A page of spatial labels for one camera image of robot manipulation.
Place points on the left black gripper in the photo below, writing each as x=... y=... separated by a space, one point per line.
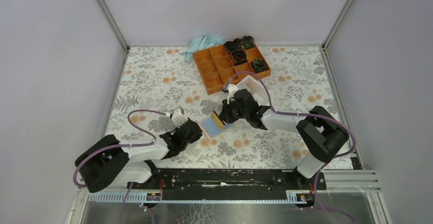
x=197 y=136

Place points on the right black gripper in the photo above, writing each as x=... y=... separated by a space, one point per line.
x=225 y=115

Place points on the beige card holder wallet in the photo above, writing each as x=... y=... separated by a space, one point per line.
x=210 y=130

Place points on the orange credit card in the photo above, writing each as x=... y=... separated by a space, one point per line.
x=219 y=123

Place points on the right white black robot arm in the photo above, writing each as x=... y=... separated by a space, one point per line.
x=322 y=134

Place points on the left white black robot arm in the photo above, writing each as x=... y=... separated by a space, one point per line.
x=110 y=163

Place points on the white card box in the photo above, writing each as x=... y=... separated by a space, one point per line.
x=255 y=88

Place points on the dark rolled band right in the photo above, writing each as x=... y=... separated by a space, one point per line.
x=259 y=65

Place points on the dark rolled band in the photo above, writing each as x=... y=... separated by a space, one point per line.
x=259 y=65
x=238 y=57
x=233 y=45

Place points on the orange compartment tray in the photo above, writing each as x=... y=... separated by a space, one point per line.
x=215 y=67

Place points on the dark rolled band middle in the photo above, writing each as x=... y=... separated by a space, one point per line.
x=238 y=57

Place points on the dark rolled band top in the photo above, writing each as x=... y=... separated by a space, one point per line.
x=233 y=45

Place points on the dark rolled band corner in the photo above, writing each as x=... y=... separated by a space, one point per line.
x=247 y=42

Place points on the light blue cloth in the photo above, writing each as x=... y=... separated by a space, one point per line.
x=200 y=43

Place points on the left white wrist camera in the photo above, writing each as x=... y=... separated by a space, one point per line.
x=178 y=117

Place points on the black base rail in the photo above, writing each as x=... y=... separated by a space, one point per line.
x=229 y=184

